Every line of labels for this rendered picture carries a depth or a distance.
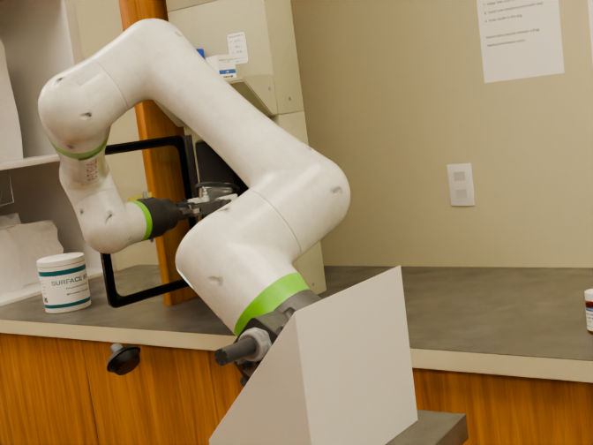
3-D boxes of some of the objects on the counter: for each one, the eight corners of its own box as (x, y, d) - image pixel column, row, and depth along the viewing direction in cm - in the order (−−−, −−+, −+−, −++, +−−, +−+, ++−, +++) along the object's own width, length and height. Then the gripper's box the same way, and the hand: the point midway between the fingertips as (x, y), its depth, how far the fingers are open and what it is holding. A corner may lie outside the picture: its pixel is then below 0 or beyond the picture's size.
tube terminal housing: (263, 276, 258) (227, 13, 248) (355, 278, 239) (320, -8, 229) (207, 297, 238) (166, 11, 228) (303, 301, 219) (263, -11, 209)
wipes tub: (71, 301, 258) (63, 252, 256) (101, 302, 250) (93, 252, 248) (35, 313, 247) (26, 261, 245) (65, 314, 240) (56, 261, 238)
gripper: (187, 198, 192) (253, 183, 209) (122, 201, 205) (189, 187, 223) (192, 231, 193) (258, 214, 210) (126, 233, 206) (192, 216, 224)
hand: (215, 201), depth 215 cm, fingers closed on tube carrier, 9 cm apart
